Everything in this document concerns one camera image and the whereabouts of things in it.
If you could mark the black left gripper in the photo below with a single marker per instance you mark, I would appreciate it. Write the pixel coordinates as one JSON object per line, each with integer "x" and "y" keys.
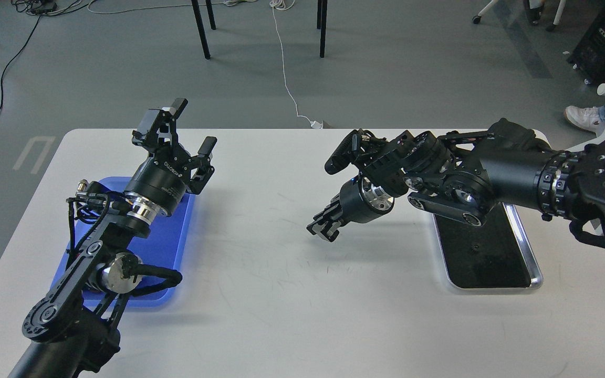
{"x": 164, "y": 182}

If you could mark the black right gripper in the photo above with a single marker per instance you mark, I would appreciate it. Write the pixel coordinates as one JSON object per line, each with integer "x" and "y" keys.
{"x": 359, "y": 201}

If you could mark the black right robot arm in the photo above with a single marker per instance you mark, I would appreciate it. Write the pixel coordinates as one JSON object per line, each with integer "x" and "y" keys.
{"x": 463, "y": 175}

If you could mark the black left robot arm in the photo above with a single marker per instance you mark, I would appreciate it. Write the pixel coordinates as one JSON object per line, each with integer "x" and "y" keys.
{"x": 74, "y": 328}

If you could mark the blue plastic tray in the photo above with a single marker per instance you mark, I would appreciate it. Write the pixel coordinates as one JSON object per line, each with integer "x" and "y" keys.
{"x": 164, "y": 247}

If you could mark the silver metal tray black mat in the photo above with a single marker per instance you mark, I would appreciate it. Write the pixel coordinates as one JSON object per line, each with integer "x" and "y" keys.
{"x": 494, "y": 258}

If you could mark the person in blue jeans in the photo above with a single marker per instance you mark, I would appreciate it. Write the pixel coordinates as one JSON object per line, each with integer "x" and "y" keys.
{"x": 587, "y": 119}

